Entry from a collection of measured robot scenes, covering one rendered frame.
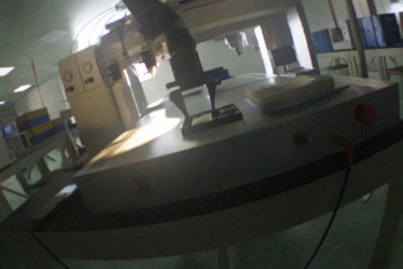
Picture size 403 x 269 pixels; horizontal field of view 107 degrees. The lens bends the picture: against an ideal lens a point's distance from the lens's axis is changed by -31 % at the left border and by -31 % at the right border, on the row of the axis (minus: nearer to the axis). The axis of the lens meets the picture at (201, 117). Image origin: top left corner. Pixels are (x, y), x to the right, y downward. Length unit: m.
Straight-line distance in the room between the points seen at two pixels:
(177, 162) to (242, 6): 0.60
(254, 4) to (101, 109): 0.73
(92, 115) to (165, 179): 0.63
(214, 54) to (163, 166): 7.47
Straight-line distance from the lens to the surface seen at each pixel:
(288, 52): 0.88
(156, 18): 0.48
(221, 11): 0.79
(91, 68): 0.93
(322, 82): 0.45
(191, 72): 0.45
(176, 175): 0.38
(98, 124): 0.95
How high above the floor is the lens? 0.97
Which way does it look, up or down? 12 degrees down
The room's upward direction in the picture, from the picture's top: 17 degrees counter-clockwise
